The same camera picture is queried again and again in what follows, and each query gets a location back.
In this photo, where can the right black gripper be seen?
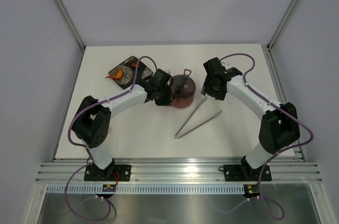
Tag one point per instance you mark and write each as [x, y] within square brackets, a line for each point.
[206, 89]

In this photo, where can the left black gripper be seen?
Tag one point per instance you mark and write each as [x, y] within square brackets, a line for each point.
[167, 102]

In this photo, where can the red steel lunch box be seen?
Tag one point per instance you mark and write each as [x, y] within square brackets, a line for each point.
[180, 104]

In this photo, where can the grey transparent lid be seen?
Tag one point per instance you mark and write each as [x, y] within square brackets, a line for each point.
[183, 86]

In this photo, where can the toy red sausage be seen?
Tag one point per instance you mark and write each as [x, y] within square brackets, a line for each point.
[135, 65]

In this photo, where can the metal food tongs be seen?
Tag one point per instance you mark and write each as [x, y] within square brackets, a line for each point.
[202, 114]

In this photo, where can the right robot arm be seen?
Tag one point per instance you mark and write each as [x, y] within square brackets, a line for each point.
[278, 128]

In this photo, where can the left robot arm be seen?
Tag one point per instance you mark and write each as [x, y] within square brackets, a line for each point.
[90, 126]

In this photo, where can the black square plate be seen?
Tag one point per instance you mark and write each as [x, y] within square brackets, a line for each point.
[126, 81]

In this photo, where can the right side aluminium rail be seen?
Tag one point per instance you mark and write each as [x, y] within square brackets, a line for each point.
[277, 82]

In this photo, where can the aluminium rail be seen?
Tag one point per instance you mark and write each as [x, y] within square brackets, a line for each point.
[181, 170]
[277, 82]

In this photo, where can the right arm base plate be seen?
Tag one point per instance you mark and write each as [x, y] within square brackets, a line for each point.
[238, 173]

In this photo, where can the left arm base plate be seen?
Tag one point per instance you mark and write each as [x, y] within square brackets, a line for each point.
[118, 172]

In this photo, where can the aluminium front rail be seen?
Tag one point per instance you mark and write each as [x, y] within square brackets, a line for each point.
[181, 170]

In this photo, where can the left frame post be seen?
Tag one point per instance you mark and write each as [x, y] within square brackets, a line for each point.
[70, 24]

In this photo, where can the frame post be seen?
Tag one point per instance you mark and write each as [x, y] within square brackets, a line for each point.
[70, 24]
[282, 23]

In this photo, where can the slotted white cable duct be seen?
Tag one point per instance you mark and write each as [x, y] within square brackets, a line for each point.
[165, 189]

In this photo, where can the right frame post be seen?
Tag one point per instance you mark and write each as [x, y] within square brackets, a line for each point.
[282, 23]

